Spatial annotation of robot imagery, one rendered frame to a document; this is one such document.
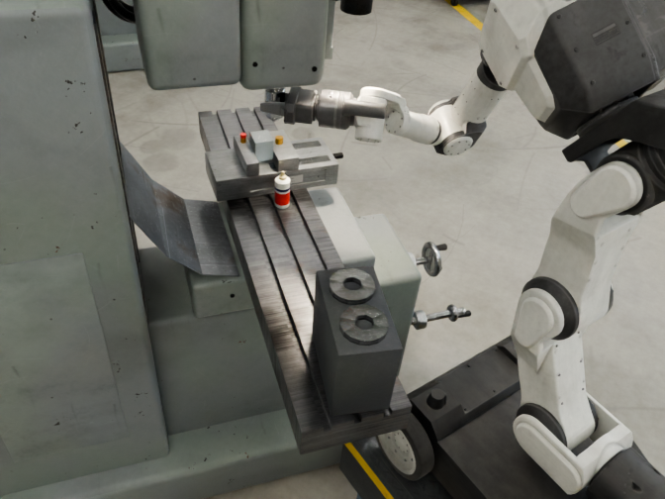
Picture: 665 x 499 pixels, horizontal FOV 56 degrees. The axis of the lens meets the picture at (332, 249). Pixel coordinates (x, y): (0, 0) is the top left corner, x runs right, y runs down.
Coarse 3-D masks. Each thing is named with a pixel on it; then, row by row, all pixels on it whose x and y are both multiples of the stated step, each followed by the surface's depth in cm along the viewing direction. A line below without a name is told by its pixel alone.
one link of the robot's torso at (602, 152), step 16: (656, 96) 102; (624, 112) 104; (640, 112) 101; (656, 112) 99; (592, 128) 110; (608, 128) 107; (624, 128) 105; (640, 128) 102; (656, 128) 100; (576, 144) 114; (592, 144) 111; (608, 144) 120; (656, 144) 101; (576, 160) 117; (592, 160) 117; (656, 160) 103
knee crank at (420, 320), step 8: (416, 312) 198; (424, 312) 198; (440, 312) 201; (448, 312) 201; (456, 312) 200; (464, 312) 203; (416, 320) 198; (424, 320) 197; (432, 320) 200; (456, 320) 202; (416, 328) 199; (424, 328) 199
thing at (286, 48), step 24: (240, 0) 121; (264, 0) 121; (288, 0) 123; (312, 0) 124; (240, 24) 124; (264, 24) 125; (288, 24) 126; (312, 24) 128; (240, 48) 128; (264, 48) 128; (288, 48) 129; (312, 48) 131; (264, 72) 131; (288, 72) 133; (312, 72) 135
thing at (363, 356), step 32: (320, 288) 122; (352, 288) 122; (320, 320) 125; (352, 320) 114; (384, 320) 114; (320, 352) 128; (352, 352) 110; (384, 352) 111; (352, 384) 115; (384, 384) 117
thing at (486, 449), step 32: (480, 352) 180; (512, 352) 177; (448, 384) 169; (480, 384) 170; (512, 384) 171; (416, 416) 163; (448, 416) 160; (480, 416) 165; (512, 416) 166; (448, 448) 157; (480, 448) 158; (512, 448) 158; (576, 448) 160; (448, 480) 160; (480, 480) 151; (512, 480) 152; (544, 480) 152; (608, 480) 136; (640, 480) 134
